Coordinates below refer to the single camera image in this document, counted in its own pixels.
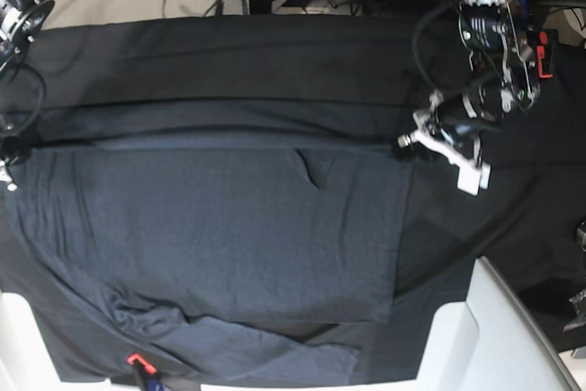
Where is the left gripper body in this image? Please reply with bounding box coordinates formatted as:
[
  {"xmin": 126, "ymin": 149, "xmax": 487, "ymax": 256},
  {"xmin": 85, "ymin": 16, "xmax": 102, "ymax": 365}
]
[{"xmin": 396, "ymin": 91, "xmax": 485, "ymax": 167}]

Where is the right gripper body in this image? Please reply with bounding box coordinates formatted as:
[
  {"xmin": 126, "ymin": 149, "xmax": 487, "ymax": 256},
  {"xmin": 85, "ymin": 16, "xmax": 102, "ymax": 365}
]
[{"xmin": 1, "ymin": 136, "xmax": 30, "ymax": 192}]

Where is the dark grey T-shirt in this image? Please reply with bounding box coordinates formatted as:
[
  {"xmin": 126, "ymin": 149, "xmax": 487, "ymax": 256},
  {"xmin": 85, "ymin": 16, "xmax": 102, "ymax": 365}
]
[{"xmin": 1, "ymin": 150, "xmax": 411, "ymax": 386}]

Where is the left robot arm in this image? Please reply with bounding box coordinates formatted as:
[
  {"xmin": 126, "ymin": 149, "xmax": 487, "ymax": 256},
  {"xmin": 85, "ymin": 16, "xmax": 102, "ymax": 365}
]
[{"xmin": 397, "ymin": 0, "xmax": 540, "ymax": 195}]

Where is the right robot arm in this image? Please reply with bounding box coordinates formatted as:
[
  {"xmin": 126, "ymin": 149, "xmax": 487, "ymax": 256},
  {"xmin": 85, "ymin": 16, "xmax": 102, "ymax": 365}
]
[{"xmin": 1, "ymin": 0, "xmax": 55, "ymax": 191}]

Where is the black red clamp right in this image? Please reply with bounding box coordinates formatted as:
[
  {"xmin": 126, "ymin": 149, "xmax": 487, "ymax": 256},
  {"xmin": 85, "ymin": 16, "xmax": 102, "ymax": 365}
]
[{"xmin": 528, "ymin": 28, "xmax": 559, "ymax": 80}]

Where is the black red clamp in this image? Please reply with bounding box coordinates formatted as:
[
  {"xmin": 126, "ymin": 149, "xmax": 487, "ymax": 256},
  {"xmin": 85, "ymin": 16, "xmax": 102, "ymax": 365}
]
[
  {"xmin": 528, "ymin": 28, "xmax": 559, "ymax": 80},
  {"xmin": 126, "ymin": 353, "xmax": 166, "ymax": 391}
]

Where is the black table cloth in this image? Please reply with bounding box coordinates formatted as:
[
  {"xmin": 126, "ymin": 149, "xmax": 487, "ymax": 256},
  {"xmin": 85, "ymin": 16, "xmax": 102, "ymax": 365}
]
[{"xmin": 10, "ymin": 16, "xmax": 585, "ymax": 385}]

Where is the white bin right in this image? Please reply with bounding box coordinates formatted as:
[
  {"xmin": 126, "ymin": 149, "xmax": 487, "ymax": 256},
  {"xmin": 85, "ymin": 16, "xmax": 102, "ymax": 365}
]
[{"xmin": 415, "ymin": 257, "xmax": 580, "ymax": 391}]

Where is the white bin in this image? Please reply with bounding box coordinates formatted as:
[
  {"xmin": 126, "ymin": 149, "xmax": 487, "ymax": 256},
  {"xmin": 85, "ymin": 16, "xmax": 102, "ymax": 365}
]
[
  {"xmin": 1, "ymin": 293, "xmax": 114, "ymax": 391},
  {"xmin": 415, "ymin": 257, "xmax": 580, "ymax": 391}
]

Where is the white bin left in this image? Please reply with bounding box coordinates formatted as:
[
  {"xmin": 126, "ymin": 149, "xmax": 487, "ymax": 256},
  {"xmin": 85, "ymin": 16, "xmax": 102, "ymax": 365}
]
[{"xmin": 1, "ymin": 293, "xmax": 114, "ymax": 391}]

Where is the black red clamp front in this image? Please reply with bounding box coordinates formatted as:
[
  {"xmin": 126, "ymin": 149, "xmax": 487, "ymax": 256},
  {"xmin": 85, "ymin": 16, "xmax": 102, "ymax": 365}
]
[{"xmin": 126, "ymin": 353, "xmax": 166, "ymax": 391}]

